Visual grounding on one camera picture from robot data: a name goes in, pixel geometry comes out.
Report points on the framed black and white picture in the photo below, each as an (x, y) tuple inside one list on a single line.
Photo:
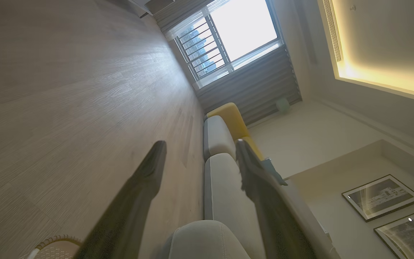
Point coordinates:
[(412, 233), (381, 197)]

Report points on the large balcony window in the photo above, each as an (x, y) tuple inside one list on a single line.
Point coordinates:
[(243, 28)]

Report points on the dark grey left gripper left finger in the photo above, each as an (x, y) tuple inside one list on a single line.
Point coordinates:
[(131, 212)]

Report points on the small ceiling smoke detector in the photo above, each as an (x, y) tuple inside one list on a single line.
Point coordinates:
[(353, 7)]

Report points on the metal balcony railing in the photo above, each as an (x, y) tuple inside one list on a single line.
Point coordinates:
[(201, 46)]

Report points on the ceiling air vent grille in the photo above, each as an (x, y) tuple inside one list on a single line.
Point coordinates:
[(333, 30)]

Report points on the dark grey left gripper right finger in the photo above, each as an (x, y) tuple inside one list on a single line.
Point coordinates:
[(271, 216)]

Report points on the grey and yellow sofa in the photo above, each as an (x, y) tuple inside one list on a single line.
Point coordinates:
[(225, 194)]

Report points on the white tv cabinet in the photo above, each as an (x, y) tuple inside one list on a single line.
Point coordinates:
[(156, 4)]

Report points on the floor lamp with pale shade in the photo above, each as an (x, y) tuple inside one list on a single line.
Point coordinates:
[(283, 105)]

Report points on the grey round ottoman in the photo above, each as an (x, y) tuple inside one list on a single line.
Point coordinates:
[(203, 241)]

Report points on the grey-beige pleated curtain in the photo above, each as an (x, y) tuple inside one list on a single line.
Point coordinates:
[(253, 86), (178, 12)]

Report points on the blue-grey cushion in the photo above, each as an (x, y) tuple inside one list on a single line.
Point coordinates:
[(274, 173)]

